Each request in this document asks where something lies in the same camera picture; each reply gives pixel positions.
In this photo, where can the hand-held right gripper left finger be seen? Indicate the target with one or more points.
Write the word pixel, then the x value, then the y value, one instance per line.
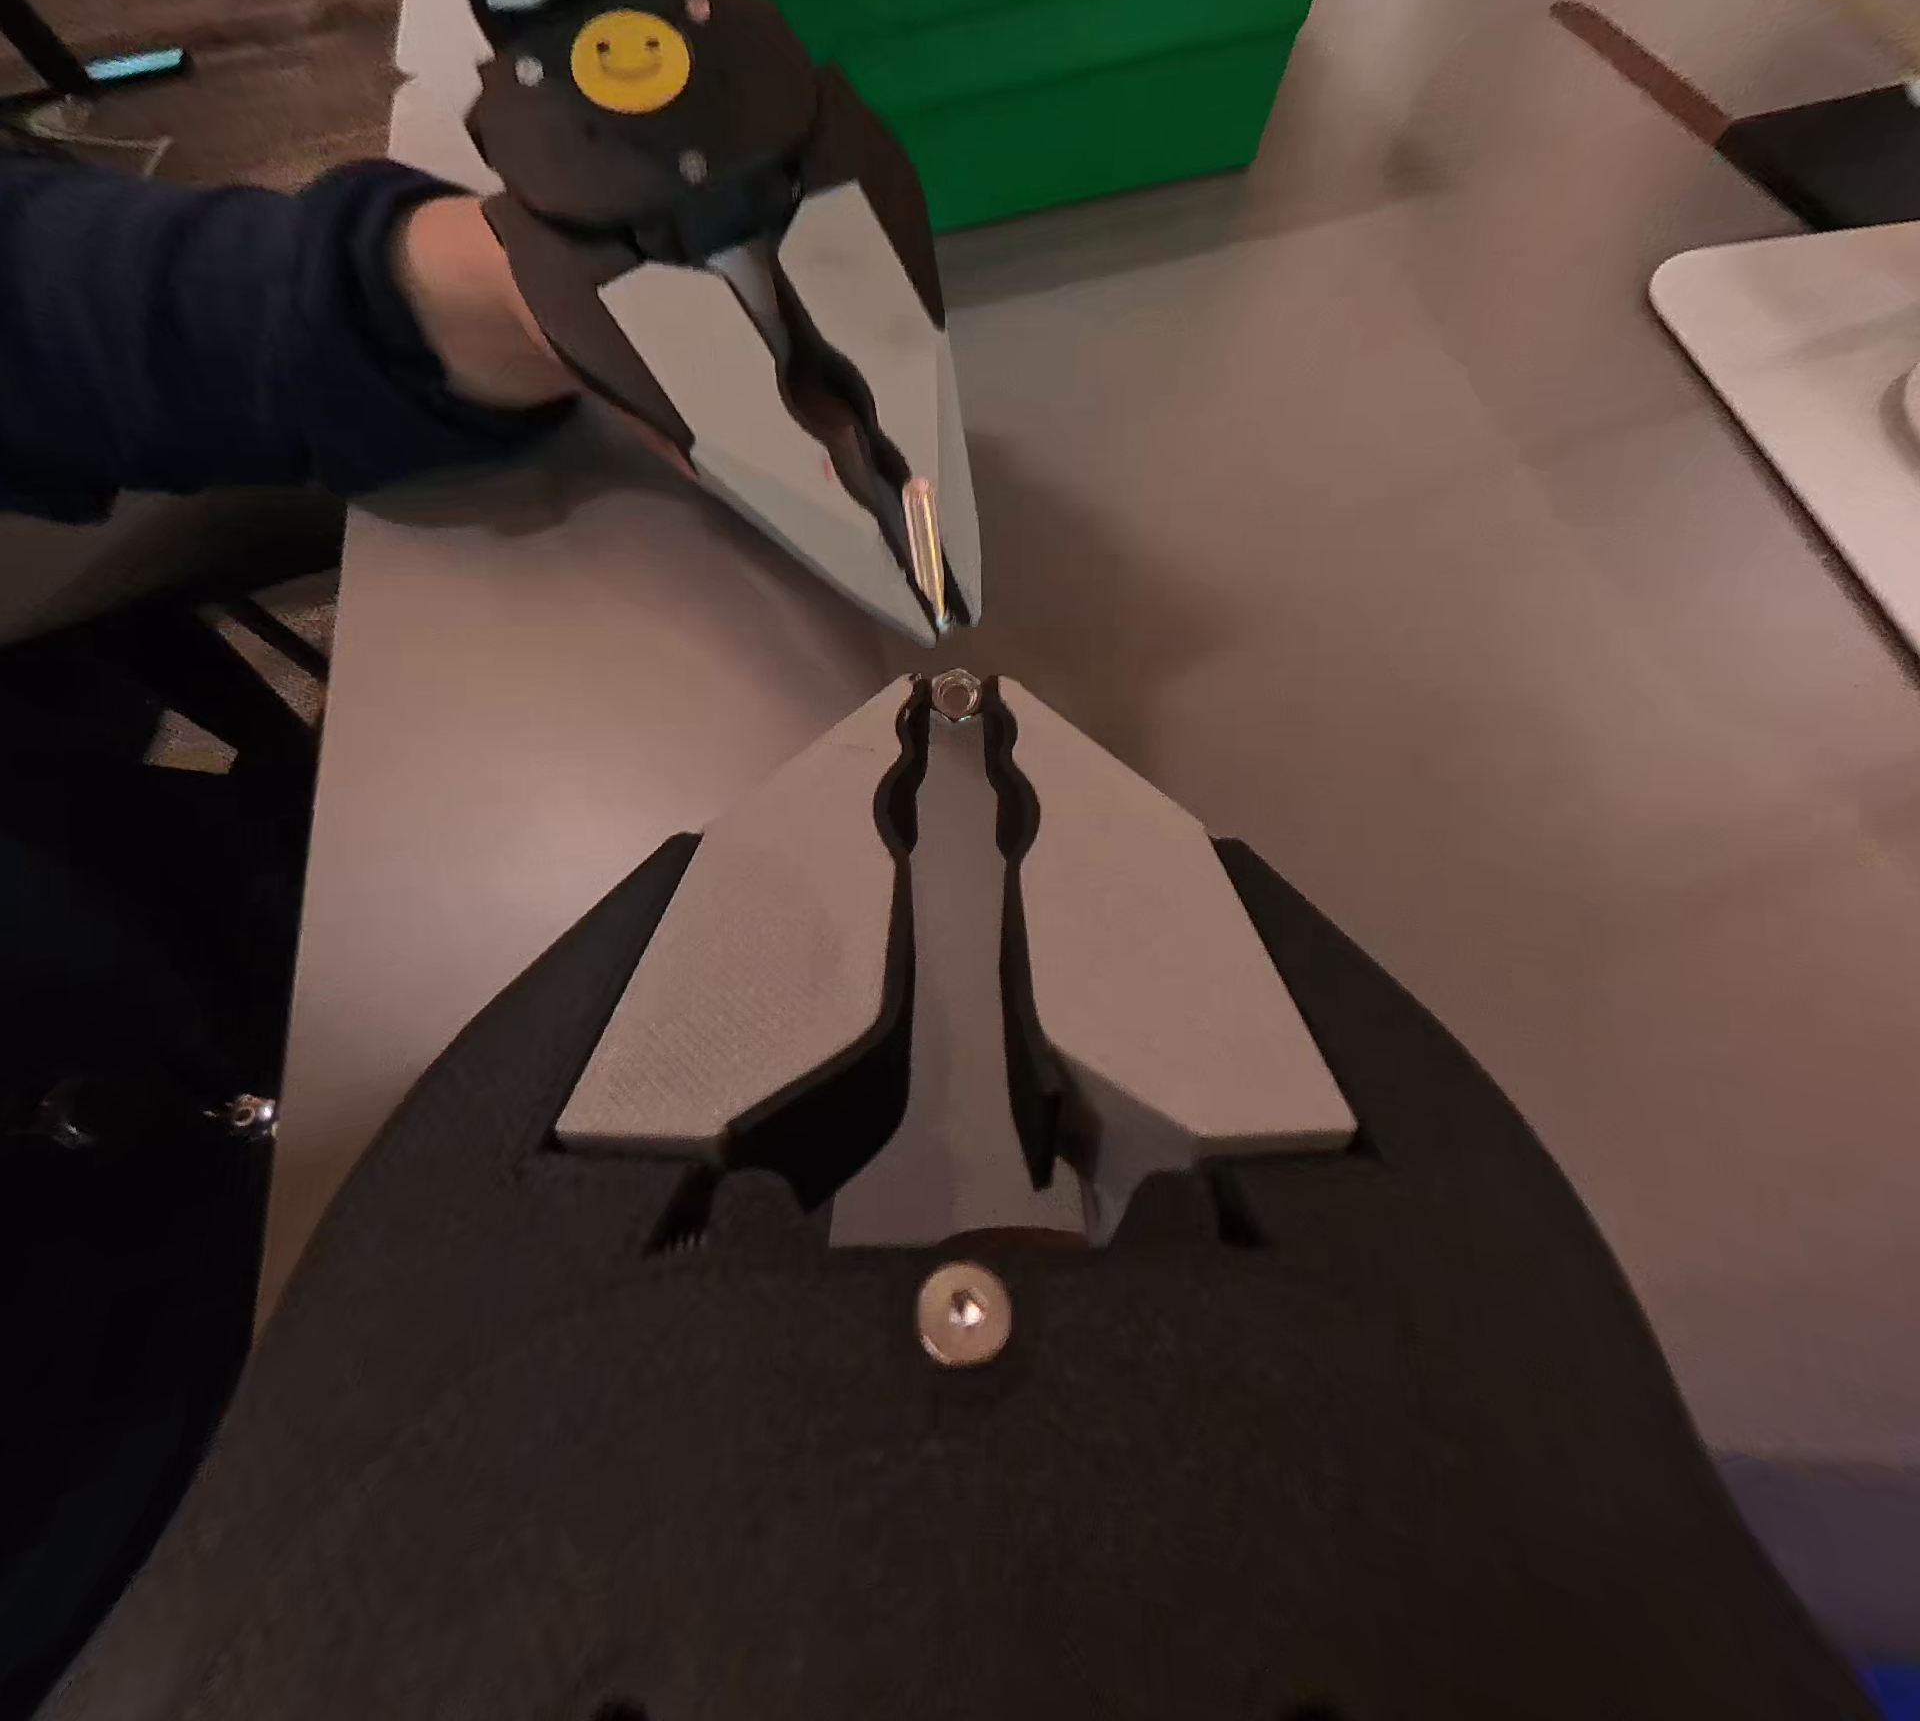
pixel 734 987

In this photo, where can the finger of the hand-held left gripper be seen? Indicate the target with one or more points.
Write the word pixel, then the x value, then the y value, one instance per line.
pixel 734 418
pixel 898 343

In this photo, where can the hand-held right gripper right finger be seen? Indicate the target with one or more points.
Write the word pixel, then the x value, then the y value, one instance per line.
pixel 1172 987

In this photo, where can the silver bolt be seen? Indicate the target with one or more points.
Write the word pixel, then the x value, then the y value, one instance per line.
pixel 922 552

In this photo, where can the silver hex nut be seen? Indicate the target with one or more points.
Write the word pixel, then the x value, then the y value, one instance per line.
pixel 945 703

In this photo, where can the person's left forearm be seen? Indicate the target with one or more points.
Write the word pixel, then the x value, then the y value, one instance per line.
pixel 179 326

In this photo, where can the person's left hand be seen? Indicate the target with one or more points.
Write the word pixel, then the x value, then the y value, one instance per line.
pixel 472 303

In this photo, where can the green plastic bin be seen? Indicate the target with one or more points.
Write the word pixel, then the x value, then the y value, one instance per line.
pixel 1051 71

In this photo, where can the white tablet stand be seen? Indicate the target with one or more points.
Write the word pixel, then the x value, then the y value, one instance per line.
pixel 1785 356

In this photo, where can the black flat block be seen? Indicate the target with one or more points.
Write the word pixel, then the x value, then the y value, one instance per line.
pixel 1830 162

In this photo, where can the blue plastic bin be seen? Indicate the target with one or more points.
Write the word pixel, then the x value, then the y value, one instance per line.
pixel 1883 1684

